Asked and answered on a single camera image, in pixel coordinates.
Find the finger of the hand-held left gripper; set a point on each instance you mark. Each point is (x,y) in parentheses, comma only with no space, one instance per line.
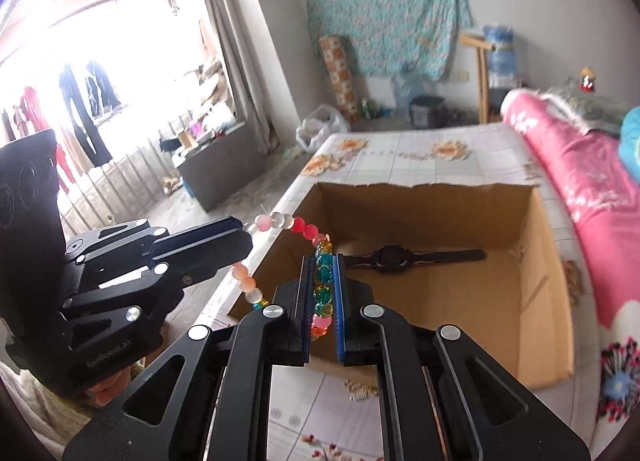
(135,301)
(210,246)

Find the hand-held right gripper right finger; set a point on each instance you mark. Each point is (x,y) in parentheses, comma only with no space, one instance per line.
(340,311)

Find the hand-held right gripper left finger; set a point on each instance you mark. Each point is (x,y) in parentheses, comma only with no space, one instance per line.
(306,311)

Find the brown cardboard box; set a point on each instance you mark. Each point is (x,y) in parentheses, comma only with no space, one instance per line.
(475,301)

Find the person's left forearm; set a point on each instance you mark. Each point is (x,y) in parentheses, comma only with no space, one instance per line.
(35,406)

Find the person's left hand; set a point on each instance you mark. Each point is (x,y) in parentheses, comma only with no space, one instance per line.
(107,386)

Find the dark grey cabinet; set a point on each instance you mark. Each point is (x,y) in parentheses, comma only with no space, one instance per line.
(215,176)

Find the black wrist watch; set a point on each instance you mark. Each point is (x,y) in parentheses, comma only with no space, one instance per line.
(395,257)

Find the metal balcony railing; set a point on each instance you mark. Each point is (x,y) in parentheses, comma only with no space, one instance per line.
(125,176)

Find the red hanging clothes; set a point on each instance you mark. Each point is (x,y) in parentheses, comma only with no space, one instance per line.
(35,106)

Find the dark hanging jacket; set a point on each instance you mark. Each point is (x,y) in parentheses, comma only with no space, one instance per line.
(85,111)

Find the white plastic bag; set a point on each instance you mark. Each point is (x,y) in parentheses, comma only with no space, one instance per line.
(320,128)

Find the floral plaid bed sheet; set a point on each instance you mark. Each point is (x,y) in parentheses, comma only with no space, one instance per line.
(400,161)

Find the grey curtain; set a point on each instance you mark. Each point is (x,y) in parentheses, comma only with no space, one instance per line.
(235,41)

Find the rolled orange patterned mat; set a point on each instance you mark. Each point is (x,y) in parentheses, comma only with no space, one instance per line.
(340,76)

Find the dark plastic bin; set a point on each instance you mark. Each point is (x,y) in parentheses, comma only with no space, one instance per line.
(427,112)

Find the blue water jug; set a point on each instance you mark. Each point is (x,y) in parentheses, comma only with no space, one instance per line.
(405,91)
(501,51)

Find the pink floral blanket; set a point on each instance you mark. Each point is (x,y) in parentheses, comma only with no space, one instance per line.
(565,181)

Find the wooden rack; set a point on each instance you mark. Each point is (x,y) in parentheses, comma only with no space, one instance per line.
(481,81)

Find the teal floral hanging cloth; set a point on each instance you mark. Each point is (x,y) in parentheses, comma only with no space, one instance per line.
(390,11)

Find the grey fuzzy blanket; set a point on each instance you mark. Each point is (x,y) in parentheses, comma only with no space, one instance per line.
(595,111)

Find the blue striped cloth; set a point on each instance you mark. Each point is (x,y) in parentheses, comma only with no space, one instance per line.
(631,141)

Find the small figurine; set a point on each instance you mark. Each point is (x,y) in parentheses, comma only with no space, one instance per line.
(587,81)

